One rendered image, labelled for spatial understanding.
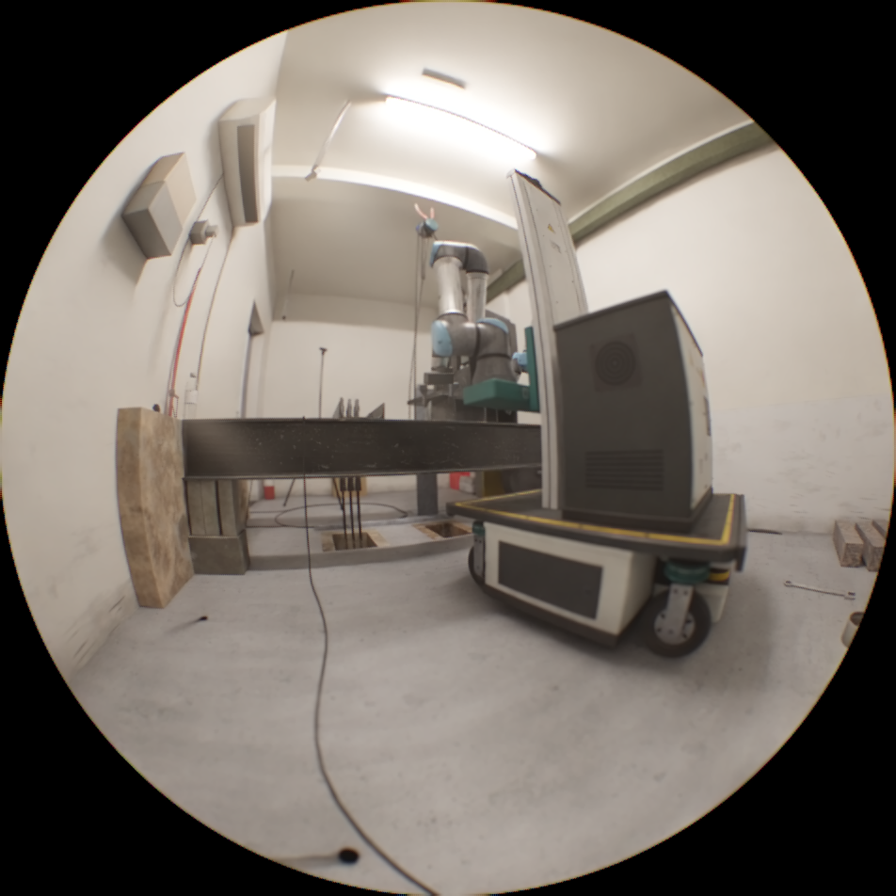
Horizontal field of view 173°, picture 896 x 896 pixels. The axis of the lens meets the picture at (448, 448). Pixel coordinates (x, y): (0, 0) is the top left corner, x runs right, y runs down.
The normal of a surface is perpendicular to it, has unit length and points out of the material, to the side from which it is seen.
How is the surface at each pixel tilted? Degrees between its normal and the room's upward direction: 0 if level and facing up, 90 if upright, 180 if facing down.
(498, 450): 90
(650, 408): 90
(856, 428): 90
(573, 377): 90
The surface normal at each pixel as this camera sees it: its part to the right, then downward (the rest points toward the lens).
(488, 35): 0.03, 1.00
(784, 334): -0.90, 0.01
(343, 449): 0.44, -0.04
